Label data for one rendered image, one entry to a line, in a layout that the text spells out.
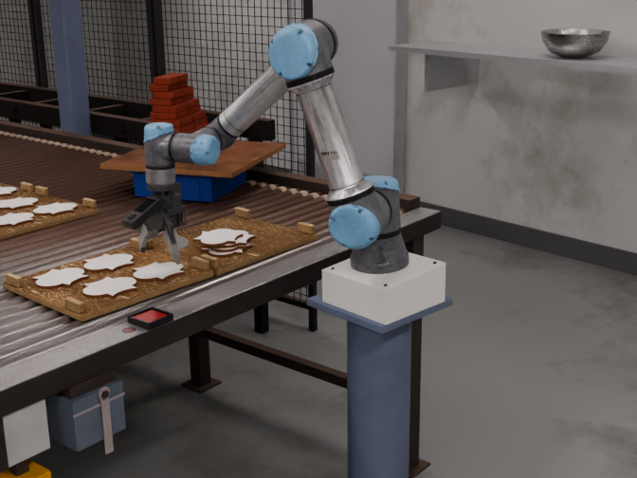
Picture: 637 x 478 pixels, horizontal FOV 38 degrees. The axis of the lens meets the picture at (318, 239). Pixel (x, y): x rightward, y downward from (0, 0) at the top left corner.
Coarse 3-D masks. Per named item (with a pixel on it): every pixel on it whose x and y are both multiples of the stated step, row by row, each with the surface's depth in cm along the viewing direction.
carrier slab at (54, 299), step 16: (96, 256) 256; (144, 256) 256; (160, 256) 255; (96, 272) 243; (128, 272) 243; (192, 272) 242; (208, 272) 242; (16, 288) 233; (32, 288) 232; (64, 288) 232; (80, 288) 232; (144, 288) 231; (160, 288) 231; (176, 288) 235; (48, 304) 224; (96, 304) 221; (112, 304) 221; (128, 304) 224; (80, 320) 216
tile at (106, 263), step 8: (104, 256) 253; (112, 256) 253; (120, 256) 253; (128, 256) 253; (88, 264) 247; (96, 264) 247; (104, 264) 247; (112, 264) 247; (120, 264) 247; (128, 264) 247; (112, 272) 243
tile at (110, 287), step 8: (104, 280) 235; (112, 280) 235; (120, 280) 235; (128, 280) 235; (88, 288) 229; (96, 288) 229; (104, 288) 229; (112, 288) 229; (120, 288) 229; (128, 288) 229; (136, 288) 230; (88, 296) 226; (96, 296) 225; (104, 296) 226; (112, 296) 225
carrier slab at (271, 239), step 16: (208, 224) 285; (224, 224) 284; (240, 224) 284; (256, 224) 284; (272, 224) 284; (160, 240) 270; (192, 240) 269; (256, 240) 268; (272, 240) 268; (288, 240) 268; (304, 240) 269; (192, 256) 255; (240, 256) 255; (256, 256) 255; (224, 272) 246
